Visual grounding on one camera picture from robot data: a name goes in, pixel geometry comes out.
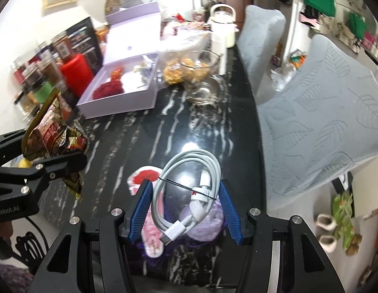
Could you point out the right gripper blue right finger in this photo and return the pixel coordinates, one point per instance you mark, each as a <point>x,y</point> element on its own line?
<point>232,212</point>

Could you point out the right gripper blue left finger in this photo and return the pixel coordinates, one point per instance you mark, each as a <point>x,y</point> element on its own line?
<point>139,209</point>

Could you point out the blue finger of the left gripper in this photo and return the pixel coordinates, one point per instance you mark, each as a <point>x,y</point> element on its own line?
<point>59,166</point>
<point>10,144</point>

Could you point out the lavender brocade drawstring pouch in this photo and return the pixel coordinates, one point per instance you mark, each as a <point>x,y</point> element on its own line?
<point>211,226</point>

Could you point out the brown green snack packet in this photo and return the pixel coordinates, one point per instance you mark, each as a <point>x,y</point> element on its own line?
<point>49,136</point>

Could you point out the dark red fluffy scrunchie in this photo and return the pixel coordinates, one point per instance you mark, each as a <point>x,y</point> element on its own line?
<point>108,89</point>

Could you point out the red snack packet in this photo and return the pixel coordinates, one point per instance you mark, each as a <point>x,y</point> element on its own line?
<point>117,74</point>

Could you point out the white fluffy slippers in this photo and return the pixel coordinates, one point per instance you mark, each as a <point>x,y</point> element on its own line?
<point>327,223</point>

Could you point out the red plastic canister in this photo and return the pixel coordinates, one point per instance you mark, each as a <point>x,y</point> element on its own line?
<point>77,73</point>

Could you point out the green slippers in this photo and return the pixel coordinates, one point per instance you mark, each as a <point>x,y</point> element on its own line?
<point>341,210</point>

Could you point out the brown label spice jar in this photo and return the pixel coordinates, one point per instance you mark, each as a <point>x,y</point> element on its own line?
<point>62,45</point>

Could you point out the lavender open gift box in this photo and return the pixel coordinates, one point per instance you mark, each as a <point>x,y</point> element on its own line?
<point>133,32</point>

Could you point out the black snack bag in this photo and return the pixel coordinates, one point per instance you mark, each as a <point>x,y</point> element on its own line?
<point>84,41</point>

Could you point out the clear glass mug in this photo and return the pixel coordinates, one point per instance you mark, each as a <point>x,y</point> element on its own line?
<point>201,81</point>

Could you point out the near grey leaf chair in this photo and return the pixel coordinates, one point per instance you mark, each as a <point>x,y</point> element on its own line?
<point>324,123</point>

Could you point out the grey leaf chair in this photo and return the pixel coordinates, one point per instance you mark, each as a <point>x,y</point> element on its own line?
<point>324,123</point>
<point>261,32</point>

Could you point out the bag of waffle cookies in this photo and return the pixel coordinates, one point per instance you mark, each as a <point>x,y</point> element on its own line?
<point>178,71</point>

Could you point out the far grey leaf chair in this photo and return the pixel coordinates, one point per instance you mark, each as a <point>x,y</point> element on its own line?
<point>261,32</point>

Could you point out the cream white water bottle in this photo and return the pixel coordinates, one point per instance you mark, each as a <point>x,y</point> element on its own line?
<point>222,18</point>

